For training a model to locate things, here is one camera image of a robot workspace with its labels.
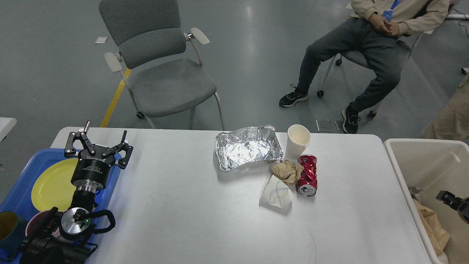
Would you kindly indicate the white chair under person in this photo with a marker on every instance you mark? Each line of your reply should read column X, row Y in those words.
column 357, row 58

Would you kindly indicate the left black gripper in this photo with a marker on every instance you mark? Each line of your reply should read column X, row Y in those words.
column 92, row 170

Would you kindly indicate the tan cloth at right edge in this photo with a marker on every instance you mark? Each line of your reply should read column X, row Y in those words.
column 452, row 122

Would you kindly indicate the aluminium foil tray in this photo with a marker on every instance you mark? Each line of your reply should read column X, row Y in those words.
column 247, row 147

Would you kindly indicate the seated person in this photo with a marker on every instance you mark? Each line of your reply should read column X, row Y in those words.
column 308, row 69

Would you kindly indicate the beige plastic bin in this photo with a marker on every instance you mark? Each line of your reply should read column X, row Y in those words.
column 425, row 167

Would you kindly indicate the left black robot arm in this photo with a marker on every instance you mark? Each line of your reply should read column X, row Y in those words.
column 63, row 237

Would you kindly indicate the brown paper ball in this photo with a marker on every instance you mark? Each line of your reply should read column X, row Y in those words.
column 287, row 172

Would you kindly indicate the white side table corner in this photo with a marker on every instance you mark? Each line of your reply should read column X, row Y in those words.
column 6, row 125

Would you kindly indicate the pink mug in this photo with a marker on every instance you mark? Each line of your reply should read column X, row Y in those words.
column 37, row 219

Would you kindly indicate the dark teal mug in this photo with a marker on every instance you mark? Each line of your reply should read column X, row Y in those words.
column 12, row 233

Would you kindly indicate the crushed red soda can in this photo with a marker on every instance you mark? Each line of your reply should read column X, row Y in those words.
column 307, row 184

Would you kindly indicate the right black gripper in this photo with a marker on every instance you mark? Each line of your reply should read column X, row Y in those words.
column 455, row 203

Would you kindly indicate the grey office chair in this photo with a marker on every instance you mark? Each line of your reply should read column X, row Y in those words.
column 146, row 30

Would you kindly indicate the yellow plate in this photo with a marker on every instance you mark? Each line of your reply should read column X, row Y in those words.
column 53, row 188

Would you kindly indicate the brown paper bag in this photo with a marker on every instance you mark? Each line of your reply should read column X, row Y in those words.
column 438, row 236

